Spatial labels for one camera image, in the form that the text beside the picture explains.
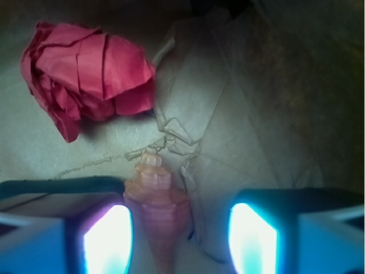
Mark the orange spiral sea shell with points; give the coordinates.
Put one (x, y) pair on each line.
(159, 207)

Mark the crumpled red paper ball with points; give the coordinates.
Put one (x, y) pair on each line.
(75, 72)

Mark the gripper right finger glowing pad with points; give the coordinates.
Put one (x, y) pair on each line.
(307, 230)

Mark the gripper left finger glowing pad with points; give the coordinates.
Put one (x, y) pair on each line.
(78, 225)

